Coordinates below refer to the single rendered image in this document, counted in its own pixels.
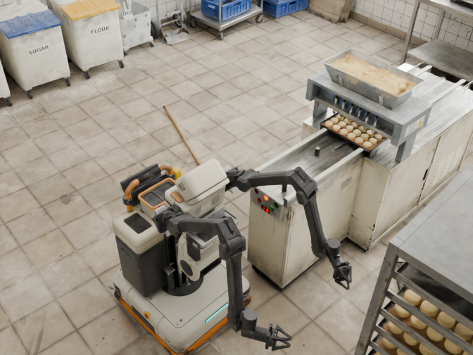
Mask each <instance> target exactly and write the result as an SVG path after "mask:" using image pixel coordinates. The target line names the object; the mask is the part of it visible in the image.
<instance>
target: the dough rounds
mask: <svg viewBox="0 0 473 355"><path fill-rule="evenodd" d="M323 125H324V126H326V127H328V128H329V129H331V130H333V131H335V132H337V133H339V134H340V135H343V136H344V137H346V138H348V139H349V140H351V141H353V142H355V143H356V144H359V145H360V146H362V147H364V148H366V149H368V150H369V151H370V150H372V149H373V148H375V147H376V146H377V145H379V144H381V143H382V142H383V141H385V140H386V139H388V138H386V137H384V136H382V135H380V134H378V133H376V132H375V133H374V134H372V132H371V131H372V130H371V129H369V128H367V129H366V130H364V129H363V125H361V124H360V123H359V125H358V126H356V125H355V121H354V120H351V121H350V122H348V118H347V117H346V116H343V117H342V118H341V117H340V114H338V115H336V116H334V117H333V118H331V119H329V120H328V121H326V122H324V123H323Z"/></svg>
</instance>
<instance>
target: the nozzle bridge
mask: <svg viewBox="0 0 473 355"><path fill-rule="evenodd" d="M334 95H335V97H336V95H337V96H338V102H337V105H334V102H333V101H334V99H335V97H334V99H333V96H334ZM305 99H307V100H308V101H313V100H315V102H314V108H313V116H315V117H316V118H317V117H319V116H320V115H322V114H324V113H326V112H327V110H328V107H329V108H331V109H333V110H334V111H336V112H338V113H340V114H342V115H344V116H346V117H347V118H350V119H351V120H354V121H355V122H357V123H360V124H361V125H363V126H365V127H367V128H369V129H371V130H373V131H375V132H376V133H378V134H380V135H382V136H384V137H386V138H388V139H390V140H391V142H390V144H392V145H394V146H395V147H398V151H397V154H396V158H395V161H397V162H398V163H401V162H402V161H404V160H405V159H406V158H407V157H409V156H410V155H411V152H412V148H413V145H414V143H415V138H416V136H417V132H419V131H420V130H421V129H423V128H424V127H426V126H427V122H428V119H429V116H430V113H431V109H432V106H433V104H430V103H429V102H426V101H424V100H422V99H419V98H417V97H415V96H413V95H412V96H411V97H410V98H409V99H408V100H407V101H405V102H404V103H402V104H401V105H400V106H398V107H396V108H394V109H393V110H391V109H389V108H387V107H385V106H382V105H381V104H378V103H377V102H375V101H373V100H371V99H368V98H366V97H364V96H362V95H360V94H358V93H356V92H354V91H352V90H350V89H348V88H346V87H343V86H341V85H339V84H337V83H335V82H333V81H332V79H331V78H330V76H329V73H328V72H327V69H324V70H322V71H320V72H318V73H316V74H314V75H312V76H311V77H309V78H308V83H307V89H306V96H305ZM332 99H333V101H332ZM342 99H345V100H346V105H345V109H342V108H341V106H340V102H341V100H342ZM342 102H343V100H342ZM342 102H341V105H342ZM350 103H353V112H352V113H349V110H348V105H349V104H350ZM358 107H361V110H362V111H361V115H360V117H357V114H356V113H355V112H356V110H357V108H358ZM358 109H359V108H358ZM366 111H369V112H370V117H369V120H368V121H365V118H364V114H365V112H366ZM357 112H358V110H357ZM375 115H377V116H378V121H377V125H373V124H374V123H373V122H372V119H373V117H374V116H375Z"/></svg>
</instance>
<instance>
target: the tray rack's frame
mask: <svg viewBox="0 0 473 355"><path fill-rule="evenodd" d="M395 237H397V238H398V239H400V240H402V241H404V243H403V244H402V245H401V246H400V247H399V248H398V252H397V254H396V255H397V256H399V257H401V258H402V259H403V260H405V261H407V262H408V263H410V264H411V265H413V266H414V267H416V268H418V269H419V270H421V271H422V272H424V273H426V274H427V275H429V276H430V277H432V278H433V279H435V280H437V281H438V282H440V283H441V284H443V285H445V286H446V287H448V288H449V289H451V290H453V291H454V292H456V293H457V294H459V295H460V296H461V297H464V298H465V299H466V300H468V301H470V302H472V303H473V171H472V170H470V169H468V168H466V169H465V170H464V171H463V172H462V173H461V174H460V175H459V176H458V177H457V178H455V179H454V181H452V182H451V183H450V184H449V186H447V188H445V189H444V190H443V191H442V192H441V193H440V194H439V195H438V196H437V197H436V198H435V199H434V200H433V201H432V202H431V203H430V204H428V205H427V206H426V207H425V208H424V209H423V210H422V211H421V212H420V213H419V214H418V215H417V216H415V217H414V218H413V219H412V220H411V221H410V222H409V223H408V224H407V225H406V226H405V227H404V228H403V229H402V230H401V231H400V232H399V233H398V234H397V235H396V236H395Z"/></svg>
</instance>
